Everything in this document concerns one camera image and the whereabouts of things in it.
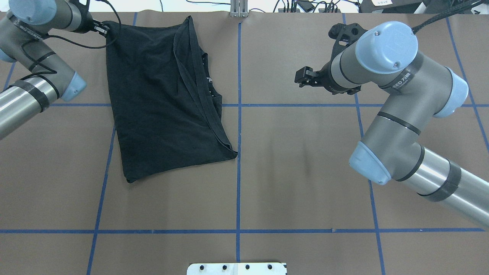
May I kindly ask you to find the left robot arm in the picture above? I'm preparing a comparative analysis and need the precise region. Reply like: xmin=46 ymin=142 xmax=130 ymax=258
xmin=0 ymin=0 xmax=113 ymax=139

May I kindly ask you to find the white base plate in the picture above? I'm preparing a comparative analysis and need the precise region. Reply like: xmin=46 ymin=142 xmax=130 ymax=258
xmin=186 ymin=262 xmax=288 ymax=275

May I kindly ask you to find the black t-shirt with logo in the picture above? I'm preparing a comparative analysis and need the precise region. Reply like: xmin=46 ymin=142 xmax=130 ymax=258
xmin=104 ymin=16 xmax=238 ymax=183

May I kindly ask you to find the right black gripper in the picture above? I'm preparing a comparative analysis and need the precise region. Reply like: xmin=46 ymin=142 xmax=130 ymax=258
xmin=295 ymin=63 xmax=361 ymax=95

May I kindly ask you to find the black box with label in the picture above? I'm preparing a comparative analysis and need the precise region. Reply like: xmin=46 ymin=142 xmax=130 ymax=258
xmin=359 ymin=0 xmax=423 ymax=14

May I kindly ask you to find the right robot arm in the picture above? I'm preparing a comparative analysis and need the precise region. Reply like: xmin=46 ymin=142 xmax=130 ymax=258
xmin=295 ymin=21 xmax=489 ymax=229

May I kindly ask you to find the aluminium frame post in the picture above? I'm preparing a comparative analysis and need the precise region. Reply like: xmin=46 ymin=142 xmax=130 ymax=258
xmin=230 ymin=0 xmax=249 ymax=18

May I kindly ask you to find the brown paper table cover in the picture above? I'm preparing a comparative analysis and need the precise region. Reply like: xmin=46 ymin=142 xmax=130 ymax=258
xmin=0 ymin=12 xmax=488 ymax=275

